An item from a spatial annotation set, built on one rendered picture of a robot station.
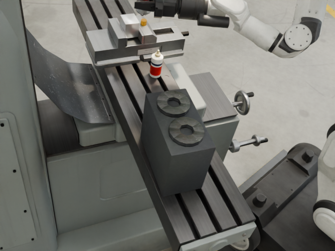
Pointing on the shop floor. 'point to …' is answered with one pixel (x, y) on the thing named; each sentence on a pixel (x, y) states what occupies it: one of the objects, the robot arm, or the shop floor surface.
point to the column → (21, 145)
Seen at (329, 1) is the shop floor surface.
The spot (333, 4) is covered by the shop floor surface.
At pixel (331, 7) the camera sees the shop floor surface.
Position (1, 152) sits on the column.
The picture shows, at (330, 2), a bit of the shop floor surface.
